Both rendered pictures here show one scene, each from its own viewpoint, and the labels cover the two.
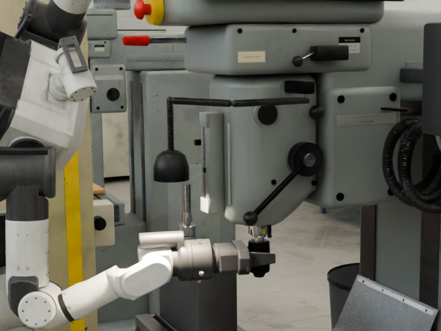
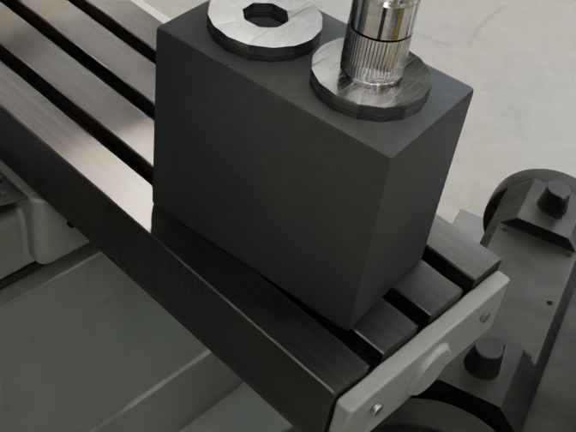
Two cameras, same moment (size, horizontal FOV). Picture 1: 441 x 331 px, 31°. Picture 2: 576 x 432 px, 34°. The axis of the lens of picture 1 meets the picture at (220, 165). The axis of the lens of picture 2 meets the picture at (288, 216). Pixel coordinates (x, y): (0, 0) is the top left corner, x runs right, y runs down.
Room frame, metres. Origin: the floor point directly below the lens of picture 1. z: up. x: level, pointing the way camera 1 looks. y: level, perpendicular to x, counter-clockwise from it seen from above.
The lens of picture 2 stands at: (2.63, -0.21, 1.52)
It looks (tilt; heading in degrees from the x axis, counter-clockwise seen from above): 43 degrees down; 152
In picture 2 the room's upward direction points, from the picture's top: 9 degrees clockwise
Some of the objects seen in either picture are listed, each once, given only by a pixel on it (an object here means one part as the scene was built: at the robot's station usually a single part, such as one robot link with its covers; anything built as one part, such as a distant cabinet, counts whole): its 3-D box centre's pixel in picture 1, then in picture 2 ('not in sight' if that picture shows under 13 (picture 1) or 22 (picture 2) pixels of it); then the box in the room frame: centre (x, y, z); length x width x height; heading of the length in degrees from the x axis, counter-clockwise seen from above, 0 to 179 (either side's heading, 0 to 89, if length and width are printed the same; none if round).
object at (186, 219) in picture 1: (186, 204); not in sight; (2.14, 0.09, 1.26); 0.03 x 0.03 x 0.11
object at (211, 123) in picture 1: (211, 162); not in sight; (1.67, 0.02, 1.45); 0.04 x 0.04 x 0.21; 24
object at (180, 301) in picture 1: (196, 289); (300, 144); (2.09, 0.07, 1.04); 0.22 x 0.12 x 0.20; 31
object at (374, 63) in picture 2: (187, 238); (378, 36); (2.14, 0.09, 1.17); 0.05 x 0.05 x 0.06
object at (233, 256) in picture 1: (218, 259); not in sight; (1.70, 0.01, 1.23); 0.13 x 0.12 x 0.10; 9
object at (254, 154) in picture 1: (260, 147); not in sight; (1.72, -0.09, 1.47); 0.21 x 0.19 x 0.32; 24
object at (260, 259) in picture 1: (261, 259); not in sight; (1.69, -0.09, 1.23); 0.06 x 0.02 x 0.03; 99
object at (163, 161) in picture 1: (170, 164); not in sight; (1.61, 0.10, 1.45); 0.07 x 0.07 x 0.06
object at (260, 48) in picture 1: (275, 48); not in sight; (1.73, -0.12, 1.68); 0.34 x 0.24 x 0.10; 114
